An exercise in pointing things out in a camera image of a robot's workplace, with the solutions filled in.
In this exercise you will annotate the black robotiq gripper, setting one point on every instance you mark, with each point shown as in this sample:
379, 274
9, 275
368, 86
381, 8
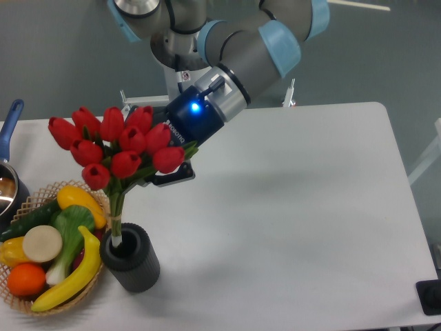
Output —
190, 119

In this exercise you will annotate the red tulip bouquet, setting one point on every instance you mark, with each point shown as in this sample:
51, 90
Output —
117, 152

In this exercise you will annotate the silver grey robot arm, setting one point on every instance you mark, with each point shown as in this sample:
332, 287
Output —
214, 69

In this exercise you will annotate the dark grey ribbed vase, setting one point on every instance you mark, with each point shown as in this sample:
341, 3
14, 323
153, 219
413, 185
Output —
134, 262

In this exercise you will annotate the yellow lemon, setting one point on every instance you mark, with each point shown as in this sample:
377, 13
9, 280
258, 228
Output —
71, 195

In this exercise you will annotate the green white leek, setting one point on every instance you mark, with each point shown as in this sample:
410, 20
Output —
66, 223

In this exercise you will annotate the green cucumber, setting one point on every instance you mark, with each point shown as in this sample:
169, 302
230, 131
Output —
39, 216

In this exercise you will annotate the red apple in basket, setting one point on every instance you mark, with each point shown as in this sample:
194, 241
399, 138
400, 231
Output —
77, 261

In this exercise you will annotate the yellow banana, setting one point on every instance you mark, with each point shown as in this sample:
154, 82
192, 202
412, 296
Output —
76, 281

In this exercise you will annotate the round beige radish slice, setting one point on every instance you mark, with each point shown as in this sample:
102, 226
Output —
42, 243

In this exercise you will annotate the yellow bell pepper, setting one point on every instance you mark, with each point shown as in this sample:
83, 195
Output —
12, 253

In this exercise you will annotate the orange fruit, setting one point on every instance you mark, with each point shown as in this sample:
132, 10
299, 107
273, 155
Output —
26, 279

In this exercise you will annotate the woven wicker basket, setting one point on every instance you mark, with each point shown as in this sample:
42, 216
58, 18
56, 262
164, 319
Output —
38, 199

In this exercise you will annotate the black device at table edge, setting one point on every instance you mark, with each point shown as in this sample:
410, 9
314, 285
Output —
429, 296

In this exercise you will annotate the blue handled saucepan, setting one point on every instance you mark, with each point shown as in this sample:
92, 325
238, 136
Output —
13, 191

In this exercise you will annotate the white frame at right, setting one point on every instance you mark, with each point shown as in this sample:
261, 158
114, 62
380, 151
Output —
430, 154

